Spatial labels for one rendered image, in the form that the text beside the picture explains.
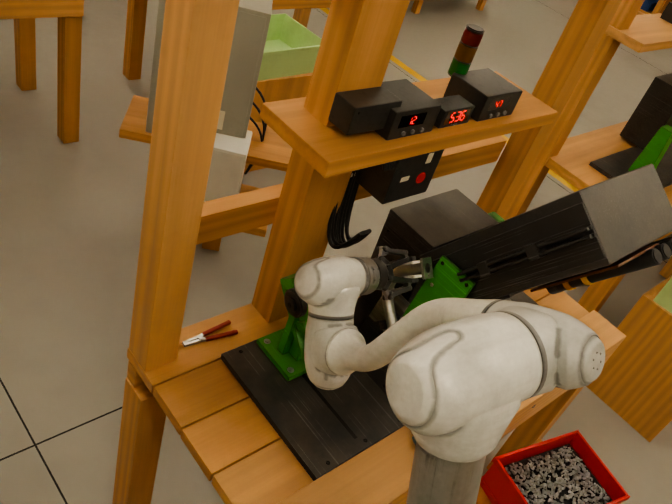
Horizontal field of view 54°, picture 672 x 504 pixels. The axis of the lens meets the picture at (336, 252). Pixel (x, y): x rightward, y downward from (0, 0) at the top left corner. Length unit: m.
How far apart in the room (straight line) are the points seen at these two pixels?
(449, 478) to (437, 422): 0.14
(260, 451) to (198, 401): 0.20
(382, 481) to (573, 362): 0.82
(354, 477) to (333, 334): 0.41
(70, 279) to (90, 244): 0.26
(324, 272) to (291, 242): 0.36
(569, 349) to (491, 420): 0.15
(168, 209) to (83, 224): 2.16
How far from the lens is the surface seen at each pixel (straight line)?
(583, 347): 0.97
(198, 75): 1.23
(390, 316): 1.78
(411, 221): 1.85
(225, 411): 1.70
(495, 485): 1.86
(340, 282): 1.38
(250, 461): 1.64
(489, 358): 0.87
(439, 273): 1.73
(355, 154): 1.45
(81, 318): 3.06
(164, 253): 1.46
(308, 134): 1.47
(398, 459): 1.73
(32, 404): 2.79
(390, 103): 1.51
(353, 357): 1.36
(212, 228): 1.63
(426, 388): 0.84
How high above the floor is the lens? 2.25
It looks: 38 degrees down
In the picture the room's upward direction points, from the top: 19 degrees clockwise
